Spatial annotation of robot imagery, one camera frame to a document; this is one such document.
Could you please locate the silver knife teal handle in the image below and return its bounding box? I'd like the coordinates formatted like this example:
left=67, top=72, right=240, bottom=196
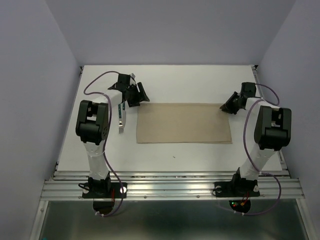
left=121, top=101, right=126, bottom=127

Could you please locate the silver fork teal handle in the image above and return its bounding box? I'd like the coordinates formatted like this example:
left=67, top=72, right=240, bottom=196
left=118, top=102, right=125, bottom=134

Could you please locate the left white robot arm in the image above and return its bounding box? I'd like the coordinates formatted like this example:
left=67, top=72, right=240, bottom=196
left=75, top=70, right=150, bottom=197

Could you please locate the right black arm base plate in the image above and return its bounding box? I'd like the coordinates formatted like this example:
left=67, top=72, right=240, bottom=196
left=212, top=181, right=260, bottom=198

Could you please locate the beige cloth napkin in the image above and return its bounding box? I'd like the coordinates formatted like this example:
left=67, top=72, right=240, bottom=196
left=136, top=103, right=233, bottom=144

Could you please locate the aluminium rail frame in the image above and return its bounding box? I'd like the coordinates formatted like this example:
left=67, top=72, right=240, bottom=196
left=30, top=65, right=311, bottom=240

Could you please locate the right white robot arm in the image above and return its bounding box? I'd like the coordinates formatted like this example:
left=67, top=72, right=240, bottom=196
left=219, top=82, right=292, bottom=195

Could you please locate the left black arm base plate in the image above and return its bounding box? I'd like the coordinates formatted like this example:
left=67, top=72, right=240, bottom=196
left=78, top=182, right=128, bottom=199

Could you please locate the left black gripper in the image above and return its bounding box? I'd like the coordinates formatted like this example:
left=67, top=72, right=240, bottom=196
left=125, top=82, right=149, bottom=108

